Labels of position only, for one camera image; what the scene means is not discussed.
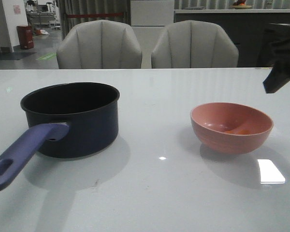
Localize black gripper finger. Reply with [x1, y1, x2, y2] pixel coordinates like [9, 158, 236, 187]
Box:
[263, 64, 290, 93]

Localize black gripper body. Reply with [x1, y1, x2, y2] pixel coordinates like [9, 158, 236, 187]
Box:
[270, 38, 290, 77]

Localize orange ham pieces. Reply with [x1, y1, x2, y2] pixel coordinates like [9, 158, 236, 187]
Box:
[224, 129, 251, 135]

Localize pink plastic bowl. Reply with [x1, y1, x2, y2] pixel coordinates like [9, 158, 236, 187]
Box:
[190, 102, 274, 155]

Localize dark grey counter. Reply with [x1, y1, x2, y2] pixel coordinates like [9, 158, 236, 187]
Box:
[174, 9, 290, 67]

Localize fruit plate on counter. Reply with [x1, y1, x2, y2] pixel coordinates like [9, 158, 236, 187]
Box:
[231, 0, 252, 9]

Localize right grey upholstered chair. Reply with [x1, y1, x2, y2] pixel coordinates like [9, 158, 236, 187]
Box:
[151, 20, 239, 69]

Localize grey upholstered chair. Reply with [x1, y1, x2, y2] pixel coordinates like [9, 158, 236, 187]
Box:
[151, 20, 239, 69]
[57, 20, 143, 69]

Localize white cabinet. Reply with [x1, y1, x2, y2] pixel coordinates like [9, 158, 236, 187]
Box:
[130, 0, 174, 69]

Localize left grey upholstered chair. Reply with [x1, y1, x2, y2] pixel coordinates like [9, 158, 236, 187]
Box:
[57, 20, 143, 69]

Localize dark blue saucepan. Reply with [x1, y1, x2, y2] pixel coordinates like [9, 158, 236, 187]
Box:
[0, 82, 120, 191]

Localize red trash bin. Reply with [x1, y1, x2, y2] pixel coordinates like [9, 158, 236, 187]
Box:
[16, 25, 34, 49]

